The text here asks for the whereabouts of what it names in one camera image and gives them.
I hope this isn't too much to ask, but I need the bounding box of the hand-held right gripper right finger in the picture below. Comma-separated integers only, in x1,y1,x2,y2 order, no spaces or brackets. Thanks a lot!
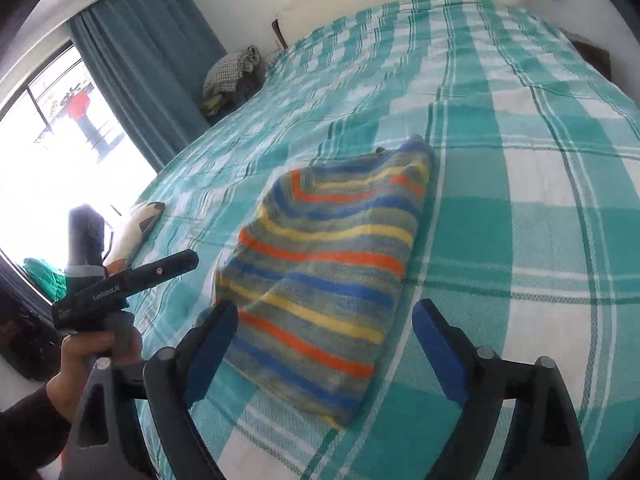
412,298,591,480

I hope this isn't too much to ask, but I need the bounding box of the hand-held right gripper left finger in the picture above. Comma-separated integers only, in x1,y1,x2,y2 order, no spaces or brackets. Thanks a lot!
60,300,239,480

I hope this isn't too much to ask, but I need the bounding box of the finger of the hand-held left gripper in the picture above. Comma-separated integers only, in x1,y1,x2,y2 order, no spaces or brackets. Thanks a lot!
106,249,200,295

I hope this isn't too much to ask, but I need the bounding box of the striped knit shirt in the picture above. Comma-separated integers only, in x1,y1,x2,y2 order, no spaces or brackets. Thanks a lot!
212,135,436,430

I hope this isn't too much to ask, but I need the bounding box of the person's left forearm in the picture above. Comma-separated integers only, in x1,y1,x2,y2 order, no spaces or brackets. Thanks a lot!
0,389,82,480

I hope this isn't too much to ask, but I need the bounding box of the pile of checked clothes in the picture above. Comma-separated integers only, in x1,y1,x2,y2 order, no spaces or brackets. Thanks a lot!
201,45,267,122

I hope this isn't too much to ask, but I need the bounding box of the person's left hand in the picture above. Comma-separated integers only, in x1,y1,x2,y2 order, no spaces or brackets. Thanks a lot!
46,329,143,417

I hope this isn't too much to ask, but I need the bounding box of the patterned cream pillow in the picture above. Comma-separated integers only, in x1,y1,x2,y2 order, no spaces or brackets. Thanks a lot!
104,201,166,270

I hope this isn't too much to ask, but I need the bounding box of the green cloth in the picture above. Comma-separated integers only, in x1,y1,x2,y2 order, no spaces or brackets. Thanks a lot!
22,257,69,306

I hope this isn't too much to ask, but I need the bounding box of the window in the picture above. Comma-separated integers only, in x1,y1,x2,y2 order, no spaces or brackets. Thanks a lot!
0,42,160,283

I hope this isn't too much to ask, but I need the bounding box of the teal plaid bedspread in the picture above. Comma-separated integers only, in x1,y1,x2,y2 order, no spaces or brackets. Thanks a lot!
102,0,640,480

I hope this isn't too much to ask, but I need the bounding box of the red hanging object outside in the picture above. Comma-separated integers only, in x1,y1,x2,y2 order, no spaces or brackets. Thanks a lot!
66,92,92,120

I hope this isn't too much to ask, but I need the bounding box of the teal curtain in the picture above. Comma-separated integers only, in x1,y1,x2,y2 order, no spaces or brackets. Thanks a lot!
67,0,229,174

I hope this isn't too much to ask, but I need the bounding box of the dark wooden nightstand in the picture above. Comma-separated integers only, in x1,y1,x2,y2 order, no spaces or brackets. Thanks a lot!
569,32,614,80

